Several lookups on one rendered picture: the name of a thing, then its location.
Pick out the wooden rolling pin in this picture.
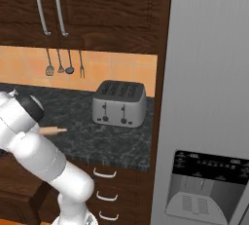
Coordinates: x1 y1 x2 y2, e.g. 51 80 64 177
38 126 69 137

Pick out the silver fridge with dispenser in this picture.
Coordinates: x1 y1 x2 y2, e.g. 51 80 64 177
150 0 249 225

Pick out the hanging grey triangular turner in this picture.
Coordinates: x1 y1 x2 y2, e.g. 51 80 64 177
55 48 66 74

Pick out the hanging grey meat fork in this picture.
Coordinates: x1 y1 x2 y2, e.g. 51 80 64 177
78 50 87 80

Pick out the hanging grey slotted spatula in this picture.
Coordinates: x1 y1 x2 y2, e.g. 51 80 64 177
45 48 55 77

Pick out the white drawer handle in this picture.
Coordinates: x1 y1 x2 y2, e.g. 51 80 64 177
92 167 118 179
95 190 120 203
97 210 120 222

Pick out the narrow dark wood cupboard door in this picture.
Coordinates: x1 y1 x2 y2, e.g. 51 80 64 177
0 0 54 48

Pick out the silver four-slot toaster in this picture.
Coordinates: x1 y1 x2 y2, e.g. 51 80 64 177
91 79 148 129

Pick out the silver cupboard door handle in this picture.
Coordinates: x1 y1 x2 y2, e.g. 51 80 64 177
33 0 53 37
53 0 70 38

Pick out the open dark wood drawer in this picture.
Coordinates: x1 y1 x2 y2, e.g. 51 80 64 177
0 152 52 225

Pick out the wide dark wood cupboard door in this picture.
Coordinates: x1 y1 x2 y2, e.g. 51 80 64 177
52 0 165 56

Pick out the dark wood drawer front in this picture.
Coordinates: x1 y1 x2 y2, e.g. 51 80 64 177
87 205 152 225
68 159 152 189
87 183 152 211

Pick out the hanging grey ladle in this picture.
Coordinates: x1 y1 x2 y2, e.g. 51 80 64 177
64 49 76 76

